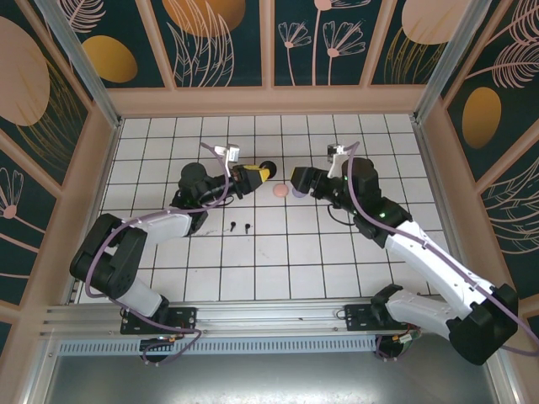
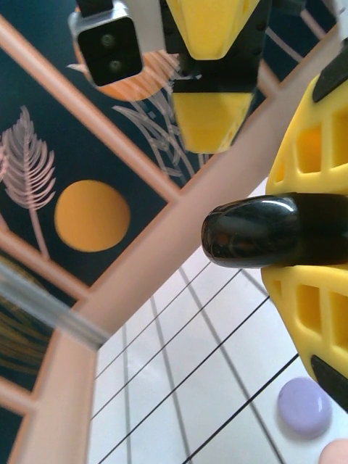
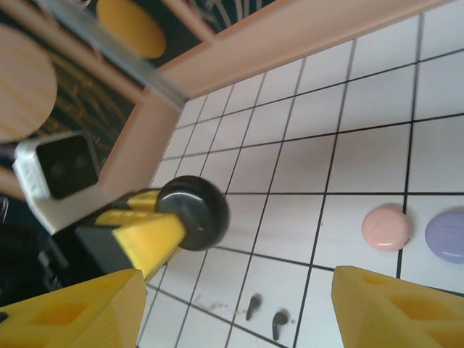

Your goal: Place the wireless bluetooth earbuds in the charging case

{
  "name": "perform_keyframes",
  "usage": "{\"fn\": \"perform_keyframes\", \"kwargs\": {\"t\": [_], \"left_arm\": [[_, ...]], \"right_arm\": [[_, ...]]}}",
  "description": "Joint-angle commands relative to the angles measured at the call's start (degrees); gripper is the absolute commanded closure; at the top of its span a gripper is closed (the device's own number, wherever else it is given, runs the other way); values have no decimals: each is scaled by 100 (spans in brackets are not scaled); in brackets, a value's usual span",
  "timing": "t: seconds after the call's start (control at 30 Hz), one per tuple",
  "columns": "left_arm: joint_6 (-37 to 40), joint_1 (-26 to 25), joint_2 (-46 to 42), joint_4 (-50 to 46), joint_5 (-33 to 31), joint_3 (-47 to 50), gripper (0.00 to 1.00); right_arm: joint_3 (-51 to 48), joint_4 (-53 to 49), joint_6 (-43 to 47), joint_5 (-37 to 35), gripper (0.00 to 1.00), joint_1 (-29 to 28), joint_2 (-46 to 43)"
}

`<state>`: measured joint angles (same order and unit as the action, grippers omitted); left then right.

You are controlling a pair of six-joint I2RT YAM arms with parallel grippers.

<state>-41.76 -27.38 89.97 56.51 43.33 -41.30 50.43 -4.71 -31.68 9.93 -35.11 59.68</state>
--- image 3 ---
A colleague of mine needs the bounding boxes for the purple earbud charging case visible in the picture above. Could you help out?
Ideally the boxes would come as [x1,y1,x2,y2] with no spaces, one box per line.
[424,206,464,264]

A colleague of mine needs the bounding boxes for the aluminium frame post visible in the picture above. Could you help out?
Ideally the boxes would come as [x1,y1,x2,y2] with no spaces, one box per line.
[36,0,189,109]

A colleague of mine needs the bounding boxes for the black earbud charging case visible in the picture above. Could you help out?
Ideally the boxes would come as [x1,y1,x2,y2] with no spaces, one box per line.
[156,175,231,252]

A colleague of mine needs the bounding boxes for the black wireless earbud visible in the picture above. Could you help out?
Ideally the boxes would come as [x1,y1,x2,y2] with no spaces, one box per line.
[245,292,264,322]
[270,307,291,340]

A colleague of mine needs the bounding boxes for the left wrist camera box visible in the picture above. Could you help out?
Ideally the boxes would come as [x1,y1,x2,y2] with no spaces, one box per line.
[12,132,106,235]

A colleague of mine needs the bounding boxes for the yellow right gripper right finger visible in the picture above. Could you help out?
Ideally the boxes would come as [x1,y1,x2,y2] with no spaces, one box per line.
[332,264,464,348]

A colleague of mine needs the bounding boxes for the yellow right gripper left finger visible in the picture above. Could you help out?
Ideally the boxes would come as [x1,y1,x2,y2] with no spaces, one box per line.
[0,268,148,348]

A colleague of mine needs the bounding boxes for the pink earbud charging case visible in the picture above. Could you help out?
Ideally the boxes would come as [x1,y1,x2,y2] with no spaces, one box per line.
[361,204,413,253]

